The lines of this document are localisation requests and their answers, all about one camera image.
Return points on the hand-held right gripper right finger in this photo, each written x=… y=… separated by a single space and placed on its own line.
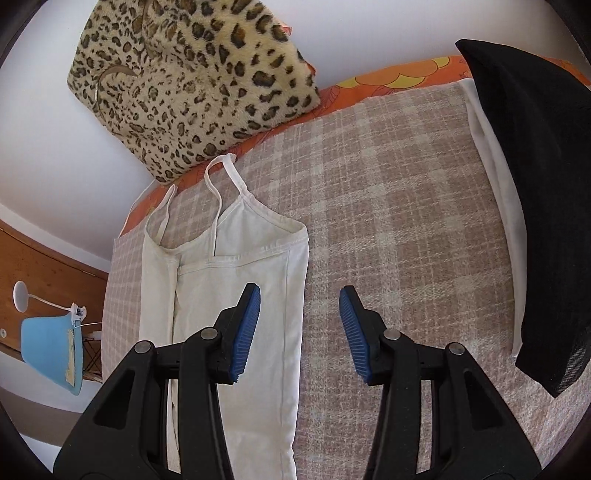
x=353 y=333

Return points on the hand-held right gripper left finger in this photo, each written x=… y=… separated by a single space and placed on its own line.
x=244 y=333

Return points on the white camisole top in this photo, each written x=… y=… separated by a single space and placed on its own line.
x=258 y=258

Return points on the beige plaid blanket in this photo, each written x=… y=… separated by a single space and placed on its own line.
x=392 y=194

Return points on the white folded cloth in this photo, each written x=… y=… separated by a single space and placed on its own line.
x=504 y=207

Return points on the blue lamp shade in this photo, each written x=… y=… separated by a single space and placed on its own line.
x=48 y=344

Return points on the wooden furniture panel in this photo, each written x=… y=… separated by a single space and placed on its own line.
x=41 y=263

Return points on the white desk lamp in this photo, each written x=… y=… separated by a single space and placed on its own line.
x=21 y=295

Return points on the orange floral bedsheet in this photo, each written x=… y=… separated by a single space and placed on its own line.
x=344 y=94

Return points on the black folded garment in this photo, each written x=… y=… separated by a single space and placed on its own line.
x=531 y=161

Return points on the leopard print cushion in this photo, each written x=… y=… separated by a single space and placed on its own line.
x=184 y=78

